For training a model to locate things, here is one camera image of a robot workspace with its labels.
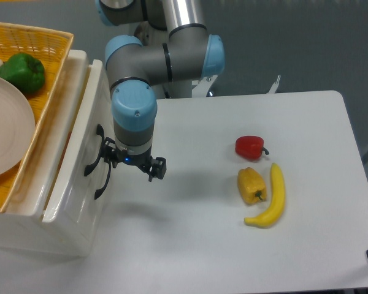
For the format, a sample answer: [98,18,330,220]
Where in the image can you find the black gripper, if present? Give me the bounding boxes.
[99,137,167,182]

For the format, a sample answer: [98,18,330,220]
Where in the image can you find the white top drawer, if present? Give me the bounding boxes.
[43,59,113,225]

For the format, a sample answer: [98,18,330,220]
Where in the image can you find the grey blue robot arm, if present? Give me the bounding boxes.
[96,1,225,179]

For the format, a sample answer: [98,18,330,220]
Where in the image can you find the white drawer cabinet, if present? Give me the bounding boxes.
[0,50,102,256]

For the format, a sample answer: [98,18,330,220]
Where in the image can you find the red bell pepper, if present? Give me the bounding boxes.
[235,135,269,160]

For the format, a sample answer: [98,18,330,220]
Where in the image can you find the yellow bell pepper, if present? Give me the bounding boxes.
[237,167,267,205]

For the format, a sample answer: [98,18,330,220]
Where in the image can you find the pink round plate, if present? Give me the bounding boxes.
[0,78,35,175]

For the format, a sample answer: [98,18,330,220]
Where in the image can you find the green bell pepper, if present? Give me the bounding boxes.
[0,53,45,94]

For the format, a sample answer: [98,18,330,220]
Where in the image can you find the yellow wicker basket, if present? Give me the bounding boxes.
[0,22,74,213]

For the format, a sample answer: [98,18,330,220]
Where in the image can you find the yellow banana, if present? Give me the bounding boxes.
[243,163,286,228]

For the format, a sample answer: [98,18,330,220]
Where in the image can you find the black lower drawer handle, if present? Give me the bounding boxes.
[94,162,112,200]

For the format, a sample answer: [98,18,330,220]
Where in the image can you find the white bracket behind table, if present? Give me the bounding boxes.
[267,75,281,94]

